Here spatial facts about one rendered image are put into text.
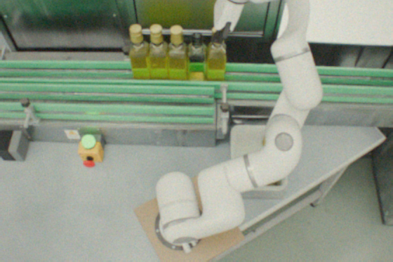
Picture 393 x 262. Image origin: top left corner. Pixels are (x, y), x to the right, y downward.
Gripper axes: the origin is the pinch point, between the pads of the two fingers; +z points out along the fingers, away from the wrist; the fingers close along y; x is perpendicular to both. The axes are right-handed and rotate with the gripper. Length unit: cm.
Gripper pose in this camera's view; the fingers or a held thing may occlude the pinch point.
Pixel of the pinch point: (217, 31)
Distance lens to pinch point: 118.1
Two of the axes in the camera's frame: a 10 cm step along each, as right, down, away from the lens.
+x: 9.7, 1.5, 2.0
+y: -0.2, 8.5, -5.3
